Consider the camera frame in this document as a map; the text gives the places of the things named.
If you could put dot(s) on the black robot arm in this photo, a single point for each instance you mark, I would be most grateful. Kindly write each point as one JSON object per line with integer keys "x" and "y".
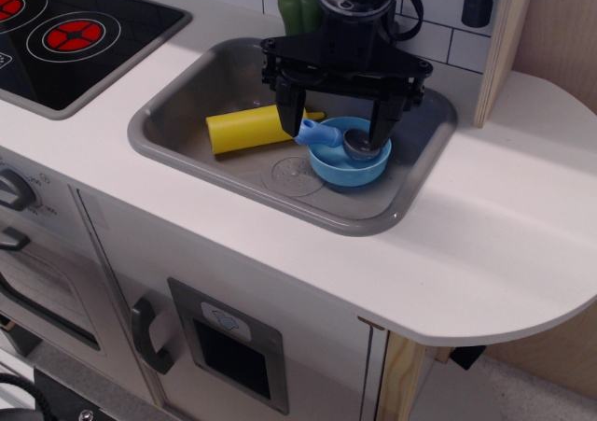
{"x": 352, "y": 54}

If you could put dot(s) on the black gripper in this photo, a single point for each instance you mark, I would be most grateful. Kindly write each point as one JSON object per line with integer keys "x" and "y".
{"x": 352, "y": 54}

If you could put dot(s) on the yellow mustard bottle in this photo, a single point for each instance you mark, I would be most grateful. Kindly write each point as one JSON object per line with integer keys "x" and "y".
{"x": 239, "y": 130}

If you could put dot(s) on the wooden side post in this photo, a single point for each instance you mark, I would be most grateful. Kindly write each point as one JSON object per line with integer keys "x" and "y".
{"x": 506, "y": 36}

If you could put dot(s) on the blue handled grey spoon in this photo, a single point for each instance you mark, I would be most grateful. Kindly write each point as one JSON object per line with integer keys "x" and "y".
{"x": 336, "y": 138}

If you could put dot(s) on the grey ice dispenser panel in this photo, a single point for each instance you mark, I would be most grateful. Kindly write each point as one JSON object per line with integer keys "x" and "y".
{"x": 233, "y": 346}

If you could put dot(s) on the green toy bell pepper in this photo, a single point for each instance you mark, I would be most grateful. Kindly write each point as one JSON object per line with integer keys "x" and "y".
{"x": 300, "y": 17}

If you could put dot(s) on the black toy faucet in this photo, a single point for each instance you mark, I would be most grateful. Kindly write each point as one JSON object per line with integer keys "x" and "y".
{"x": 477, "y": 13}

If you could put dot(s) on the blue plastic bowl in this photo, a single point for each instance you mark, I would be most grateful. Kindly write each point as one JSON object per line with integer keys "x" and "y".
{"x": 334, "y": 166}

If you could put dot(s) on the black toy stovetop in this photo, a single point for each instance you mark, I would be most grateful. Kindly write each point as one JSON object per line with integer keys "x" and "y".
{"x": 59, "y": 55}

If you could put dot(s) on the grey cabinet door handle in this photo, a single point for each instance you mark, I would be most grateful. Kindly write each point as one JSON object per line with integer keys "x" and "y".
{"x": 142, "y": 315}

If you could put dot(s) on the grey oven door handle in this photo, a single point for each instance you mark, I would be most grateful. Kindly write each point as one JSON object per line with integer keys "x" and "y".
{"x": 13, "y": 240}

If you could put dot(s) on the grey oven knob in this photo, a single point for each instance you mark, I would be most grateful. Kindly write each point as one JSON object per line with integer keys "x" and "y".
{"x": 16, "y": 194}

